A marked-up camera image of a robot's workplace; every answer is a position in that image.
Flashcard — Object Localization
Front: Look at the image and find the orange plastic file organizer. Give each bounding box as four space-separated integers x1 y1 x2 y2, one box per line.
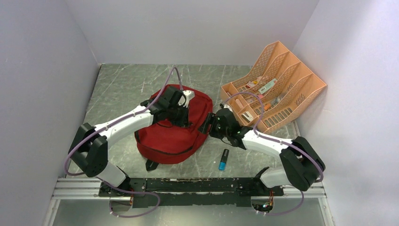
220 41 327 134

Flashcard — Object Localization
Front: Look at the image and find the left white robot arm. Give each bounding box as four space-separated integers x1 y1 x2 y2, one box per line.
67 85 195 196

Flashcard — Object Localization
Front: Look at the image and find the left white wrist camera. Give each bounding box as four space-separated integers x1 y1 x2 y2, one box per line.
181 90 195 102

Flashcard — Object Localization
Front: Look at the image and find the orange capped small item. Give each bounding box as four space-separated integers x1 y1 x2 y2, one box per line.
263 103 271 111

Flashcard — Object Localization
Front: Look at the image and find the white green box in organizer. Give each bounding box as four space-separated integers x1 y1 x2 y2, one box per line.
258 78 277 95

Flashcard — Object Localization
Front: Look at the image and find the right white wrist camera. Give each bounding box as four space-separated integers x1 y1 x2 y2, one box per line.
219 103 233 112

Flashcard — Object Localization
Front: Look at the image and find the pink eraser in organizer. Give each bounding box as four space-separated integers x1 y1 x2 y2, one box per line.
235 98 244 109

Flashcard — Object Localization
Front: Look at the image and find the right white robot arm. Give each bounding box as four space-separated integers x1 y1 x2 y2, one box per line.
199 108 326 195

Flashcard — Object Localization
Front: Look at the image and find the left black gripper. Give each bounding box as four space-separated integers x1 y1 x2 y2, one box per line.
167 102 190 128

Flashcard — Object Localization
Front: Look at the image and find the red student backpack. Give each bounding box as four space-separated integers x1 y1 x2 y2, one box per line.
134 84 213 172

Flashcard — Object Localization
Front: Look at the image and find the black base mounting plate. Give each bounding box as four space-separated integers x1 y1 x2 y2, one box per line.
98 178 284 208

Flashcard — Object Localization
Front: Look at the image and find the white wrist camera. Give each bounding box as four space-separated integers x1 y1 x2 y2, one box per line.
219 103 233 112
181 90 195 102

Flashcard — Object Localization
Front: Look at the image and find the blue black highlighter marker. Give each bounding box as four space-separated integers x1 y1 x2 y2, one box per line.
218 149 230 171

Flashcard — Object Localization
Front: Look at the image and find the aluminium rail frame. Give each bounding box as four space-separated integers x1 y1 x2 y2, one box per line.
43 178 335 226

